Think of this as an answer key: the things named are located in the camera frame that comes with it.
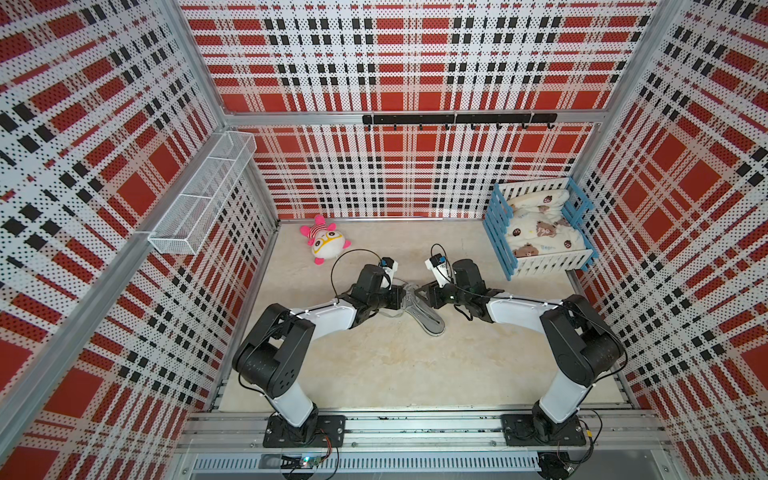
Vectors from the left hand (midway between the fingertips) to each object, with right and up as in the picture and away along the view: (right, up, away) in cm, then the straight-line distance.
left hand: (408, 291), depth 92 cm
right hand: (+4, +1, -1) cm, 5 cm away
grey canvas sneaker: (+4, -6, -2) cm, 8 cm away
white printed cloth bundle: (+46, +22, +13) cm, 52 cm away
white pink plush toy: (-29, +16, +13) cm, 36 cm away
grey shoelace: (0, 0, 0) cm, 0 cm away
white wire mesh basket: (-69, +21, -1) cm, 72 cm away
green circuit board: (-26, -37, -23) cm, 51 cm away
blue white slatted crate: (+61, +26, +11) cm, 67 cm away
